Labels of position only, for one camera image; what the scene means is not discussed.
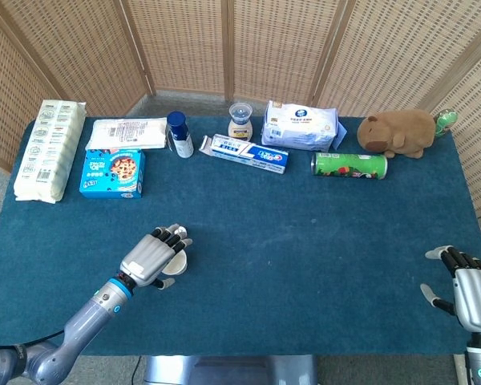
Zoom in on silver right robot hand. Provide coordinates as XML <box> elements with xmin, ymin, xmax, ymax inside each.
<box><xmin>419</xmin><ymin>245</ymin><xmax>481</xmax><ymax>334</ymax></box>

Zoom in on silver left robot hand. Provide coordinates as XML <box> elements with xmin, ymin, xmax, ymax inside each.
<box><xmin>119</xmin><ymin>223</ymin><xmax>194</xmax><ymax>290</ymax></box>

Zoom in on white floral paper cup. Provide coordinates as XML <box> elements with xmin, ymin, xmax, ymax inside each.
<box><xmin>161</xmin><ymin>248</ymin><xmax>188</xmax><ymax>277</ymax></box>

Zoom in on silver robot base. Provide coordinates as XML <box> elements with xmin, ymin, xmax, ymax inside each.
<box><xmin>143</xmin><ymin>355</ymin><xmax>318</xmax><ymax>385</ymax></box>

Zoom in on white bottle with blue cap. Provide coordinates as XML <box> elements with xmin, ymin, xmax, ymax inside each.
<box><xmin>166</xmin><ymin>111</ymin><xmax>195</xmax><ymax>160</ymax></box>

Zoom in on blue cookie box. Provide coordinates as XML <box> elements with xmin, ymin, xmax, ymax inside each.
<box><xmin>79</xmin><ymin>148</ymin><xmax>147</xmax><ymax>201</ymax></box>

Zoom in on flat white plastic packet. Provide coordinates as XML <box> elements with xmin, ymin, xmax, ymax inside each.
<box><xmin>85</xmin><ymin>117</ymin><xmax>168</xmax><ymax>152</ymax></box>

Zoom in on blue table cloth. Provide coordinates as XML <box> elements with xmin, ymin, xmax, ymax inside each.
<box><xmin>0</xmin><ymin>115</ymin><xmax>481</xmax><ymax>357</ymax></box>

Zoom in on long cream wrapped package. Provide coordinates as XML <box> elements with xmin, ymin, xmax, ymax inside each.
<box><xmin>13</xmin><ymin>99</ymin><xmax>87</xmax><ymax>205</ymax></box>

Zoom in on white blue toothpaste box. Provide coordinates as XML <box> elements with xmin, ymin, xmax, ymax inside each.
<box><xmin>198</xmin><ymin>134</ymin><xmax>289</xmax><ymax>176</ymax></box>

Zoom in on mayonnaise jar with clear lid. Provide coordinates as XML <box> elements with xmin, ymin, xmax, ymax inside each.
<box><xmin>228</xmin><ymin>102</ymin><xmax>253</xmax><ymax>142</ymax></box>

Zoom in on green patterned round object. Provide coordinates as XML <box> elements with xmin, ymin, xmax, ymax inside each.
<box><xmin>433</xmin><ymin>109</ymin><xmax>459</xmax><ymax>139</ymax></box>

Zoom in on brown capybara plush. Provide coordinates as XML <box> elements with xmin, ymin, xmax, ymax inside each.
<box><xmin>356</xmin><ymin>108</ymin><xmax>438</xmax><ymax>160</ymax></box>

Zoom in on green Pringles can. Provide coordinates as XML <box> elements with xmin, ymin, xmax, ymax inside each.
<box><xmin>310</xmin><ymin>152</ymin><xmax>389</xmax><ymax>180</ymax></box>

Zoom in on white blue tissue pack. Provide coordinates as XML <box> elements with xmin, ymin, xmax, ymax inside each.
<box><xmin>261</xmin><ymin>99</ymin><xmax>348</xmax><ymax>152</ymax></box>

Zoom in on woven wooden folding screen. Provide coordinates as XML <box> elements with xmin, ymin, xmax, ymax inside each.
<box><xmin>0</xmin><ymin>0</ymin><xmax>481</xmax><ymax>282</ymax></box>

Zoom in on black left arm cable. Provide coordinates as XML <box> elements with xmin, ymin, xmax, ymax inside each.
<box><xmin>0</xmin><ymin>329</ymin><xmax>66</xmax><ymax>353</ymax></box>

